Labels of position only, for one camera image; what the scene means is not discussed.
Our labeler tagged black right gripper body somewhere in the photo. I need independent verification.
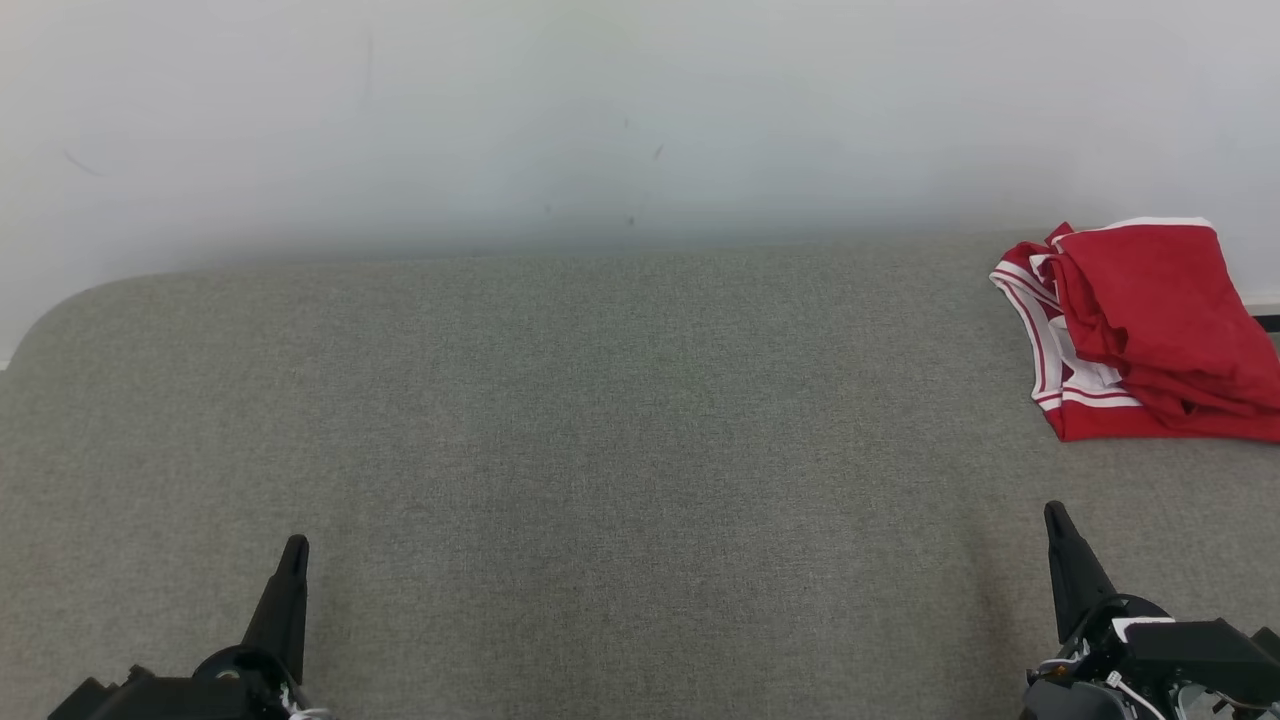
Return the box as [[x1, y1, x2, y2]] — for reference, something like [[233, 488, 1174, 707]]
[[1020, 594, 1173, 720]]

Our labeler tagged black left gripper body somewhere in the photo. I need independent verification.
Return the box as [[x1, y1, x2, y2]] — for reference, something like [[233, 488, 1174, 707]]
[[195, 647, 307, 720]]

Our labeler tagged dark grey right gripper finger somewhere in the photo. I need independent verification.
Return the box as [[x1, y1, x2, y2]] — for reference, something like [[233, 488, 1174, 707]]
[[1044, 501, 1118, 643]]

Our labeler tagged red garment with white stripes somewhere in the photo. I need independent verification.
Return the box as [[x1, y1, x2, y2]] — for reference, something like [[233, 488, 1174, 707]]
[[990, 222, 1280, 444]]

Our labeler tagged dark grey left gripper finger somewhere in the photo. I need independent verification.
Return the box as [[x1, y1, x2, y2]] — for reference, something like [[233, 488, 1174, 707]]
[[241, 534, 311, 683]]

